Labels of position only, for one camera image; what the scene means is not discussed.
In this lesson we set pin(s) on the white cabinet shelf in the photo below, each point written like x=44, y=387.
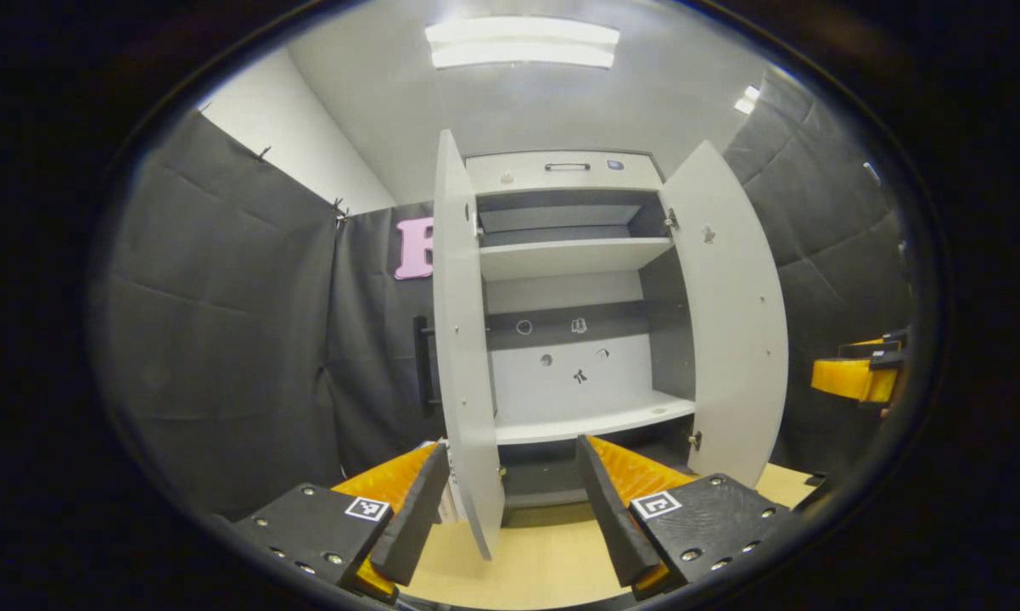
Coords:
x=561, y=259
x=595, y=420

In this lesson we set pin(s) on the white box with dark print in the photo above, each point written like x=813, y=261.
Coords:
x=452, y=501

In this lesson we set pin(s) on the grey shoe cabinet door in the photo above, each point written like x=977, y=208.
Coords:
x=463, y=382
x=731, y=339

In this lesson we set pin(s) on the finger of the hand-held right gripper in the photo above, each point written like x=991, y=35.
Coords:
x=845, y=379
x=866, y=349

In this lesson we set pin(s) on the grey double-door shoe cabinet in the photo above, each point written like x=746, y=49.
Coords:
x=671, y=339

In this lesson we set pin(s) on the long ceiling light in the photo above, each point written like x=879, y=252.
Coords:
x=523, y=42

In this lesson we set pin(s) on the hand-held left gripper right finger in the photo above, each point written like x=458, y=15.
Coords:
x=616, y=518

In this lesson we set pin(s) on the small ceiling light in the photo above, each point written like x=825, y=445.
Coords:
x=748, y=100

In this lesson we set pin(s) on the black backdrop cloth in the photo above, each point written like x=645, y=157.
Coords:
x=221, y=339

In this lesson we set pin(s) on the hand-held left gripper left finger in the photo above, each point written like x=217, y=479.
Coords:
x=417, y=522

